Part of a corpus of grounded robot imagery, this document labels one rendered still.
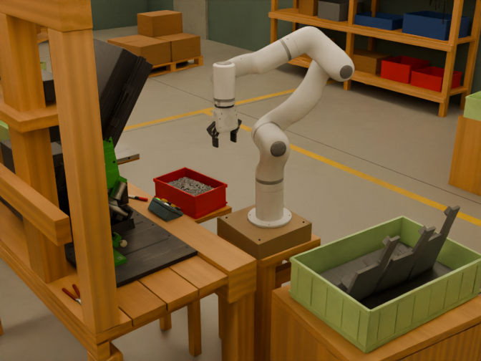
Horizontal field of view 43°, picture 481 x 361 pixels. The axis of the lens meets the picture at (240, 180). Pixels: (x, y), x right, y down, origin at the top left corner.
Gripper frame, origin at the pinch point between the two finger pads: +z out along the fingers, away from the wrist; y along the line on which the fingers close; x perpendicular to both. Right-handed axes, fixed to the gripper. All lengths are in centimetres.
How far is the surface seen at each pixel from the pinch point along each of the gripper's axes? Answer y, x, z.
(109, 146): -30, 40, 6
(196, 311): 6, 31, 102
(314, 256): 10, -42, 37
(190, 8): 532, 763, 79
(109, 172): -32, 37, 17
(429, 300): 25, -84, 41
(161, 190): 5, 57, 43
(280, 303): -5, -40, 53
